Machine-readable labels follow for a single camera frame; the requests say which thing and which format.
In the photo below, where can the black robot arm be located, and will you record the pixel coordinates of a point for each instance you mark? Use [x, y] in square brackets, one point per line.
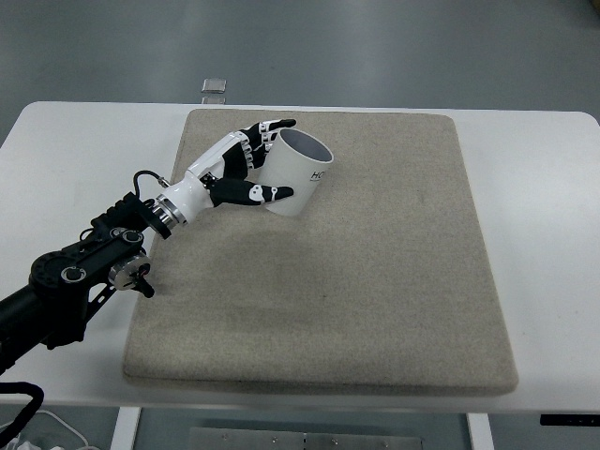
[67, 287]

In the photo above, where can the grey metal base plate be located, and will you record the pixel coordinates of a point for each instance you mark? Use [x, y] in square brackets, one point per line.
[237, 438]

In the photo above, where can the upper metal floor plate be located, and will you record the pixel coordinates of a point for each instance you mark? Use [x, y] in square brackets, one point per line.
[214, 85]

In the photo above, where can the left white table leg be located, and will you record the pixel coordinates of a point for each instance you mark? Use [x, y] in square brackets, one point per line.
[125, 430]

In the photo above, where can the metal floor plate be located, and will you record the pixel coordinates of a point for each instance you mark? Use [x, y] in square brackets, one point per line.
[216, 100]
[214, 85]

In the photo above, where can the lower metal floor plate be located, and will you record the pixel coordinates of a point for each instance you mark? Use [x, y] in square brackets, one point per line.
[216, 100]

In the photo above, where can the black table control panel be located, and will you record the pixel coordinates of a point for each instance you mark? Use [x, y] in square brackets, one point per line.
[570, 420]

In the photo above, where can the right white table leg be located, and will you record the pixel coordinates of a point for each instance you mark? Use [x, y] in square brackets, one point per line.
[480, 431]

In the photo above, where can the white cup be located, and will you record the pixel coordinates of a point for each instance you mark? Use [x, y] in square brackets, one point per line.
[296, 160]

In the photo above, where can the beige felt mat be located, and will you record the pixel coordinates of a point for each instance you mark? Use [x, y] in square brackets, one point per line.
[381, 285]

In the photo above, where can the white table leg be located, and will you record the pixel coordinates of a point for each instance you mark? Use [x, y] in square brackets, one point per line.
[480, 431]
[125, 430]

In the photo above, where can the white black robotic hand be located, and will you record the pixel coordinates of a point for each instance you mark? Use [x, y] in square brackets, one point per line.
[220, 175]

